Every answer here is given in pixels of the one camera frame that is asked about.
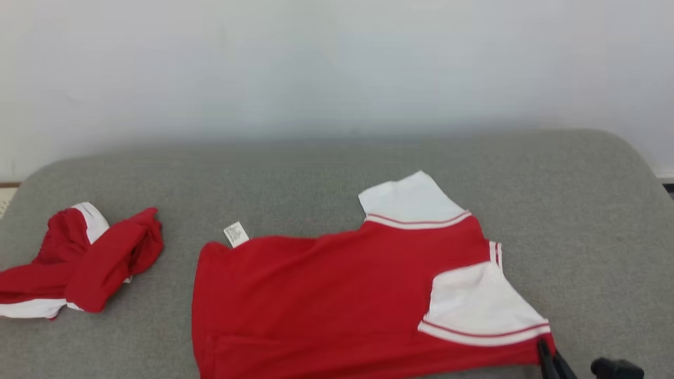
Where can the grey fabric sofa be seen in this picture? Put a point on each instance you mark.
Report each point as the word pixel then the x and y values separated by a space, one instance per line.
pixel 326 189

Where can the cream perforated laundry basket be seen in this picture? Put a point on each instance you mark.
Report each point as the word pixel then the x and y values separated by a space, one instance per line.
pixel 5 200

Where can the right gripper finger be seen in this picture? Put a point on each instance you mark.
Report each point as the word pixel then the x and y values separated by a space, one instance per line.
pixel 547 366
pixel 564 371

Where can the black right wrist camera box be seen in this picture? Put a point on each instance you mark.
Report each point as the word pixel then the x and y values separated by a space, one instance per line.
pixel 616 369

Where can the red shorts white stripes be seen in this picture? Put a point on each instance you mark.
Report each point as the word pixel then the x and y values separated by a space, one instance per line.
pixel 105 263

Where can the red shirt white sleeves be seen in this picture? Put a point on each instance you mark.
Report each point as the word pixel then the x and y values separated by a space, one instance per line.
pixel 342 300

